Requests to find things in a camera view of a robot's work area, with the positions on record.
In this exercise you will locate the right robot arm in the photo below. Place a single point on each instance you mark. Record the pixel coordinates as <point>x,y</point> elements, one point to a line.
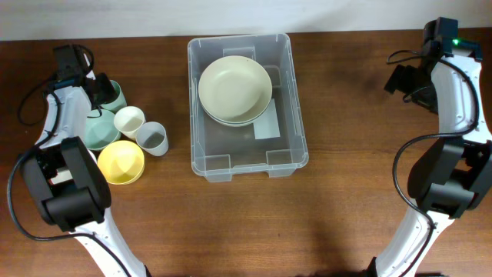
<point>454,174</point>

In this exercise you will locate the white bowl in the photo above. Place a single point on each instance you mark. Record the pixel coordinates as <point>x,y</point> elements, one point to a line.
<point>93,156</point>

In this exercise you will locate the green bowl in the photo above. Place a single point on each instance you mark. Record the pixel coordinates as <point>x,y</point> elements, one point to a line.
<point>100,130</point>

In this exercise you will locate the green plastic cup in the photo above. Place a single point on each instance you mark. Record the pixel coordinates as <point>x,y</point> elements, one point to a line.
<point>119,102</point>

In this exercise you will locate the grey plastic cup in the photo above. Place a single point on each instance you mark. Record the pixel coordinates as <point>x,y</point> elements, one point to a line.
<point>152,137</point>

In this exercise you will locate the yellow bowl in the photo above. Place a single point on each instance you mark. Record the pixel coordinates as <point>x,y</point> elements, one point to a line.
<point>121,162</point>

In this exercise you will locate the cream plastic cup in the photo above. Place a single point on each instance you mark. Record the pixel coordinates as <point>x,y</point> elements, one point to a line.
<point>128,121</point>

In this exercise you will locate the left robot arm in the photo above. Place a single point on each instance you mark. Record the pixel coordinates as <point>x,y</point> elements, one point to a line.
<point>62,175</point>

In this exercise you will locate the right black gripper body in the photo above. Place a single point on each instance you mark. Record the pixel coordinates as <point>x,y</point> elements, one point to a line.
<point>413,82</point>

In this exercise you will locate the clear plastic storage bin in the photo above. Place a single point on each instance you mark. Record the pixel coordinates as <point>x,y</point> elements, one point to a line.
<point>218,152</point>

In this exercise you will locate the beige plate in bin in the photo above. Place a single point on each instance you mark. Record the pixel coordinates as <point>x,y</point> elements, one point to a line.
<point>237,124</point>

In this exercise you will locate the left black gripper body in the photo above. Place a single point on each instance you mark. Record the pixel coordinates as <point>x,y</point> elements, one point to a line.
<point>109,92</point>

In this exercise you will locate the cream white plate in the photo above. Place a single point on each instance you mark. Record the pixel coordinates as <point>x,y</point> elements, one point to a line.
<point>235,88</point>

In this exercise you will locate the white label in bin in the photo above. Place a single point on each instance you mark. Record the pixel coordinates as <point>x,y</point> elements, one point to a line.
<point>266,126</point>

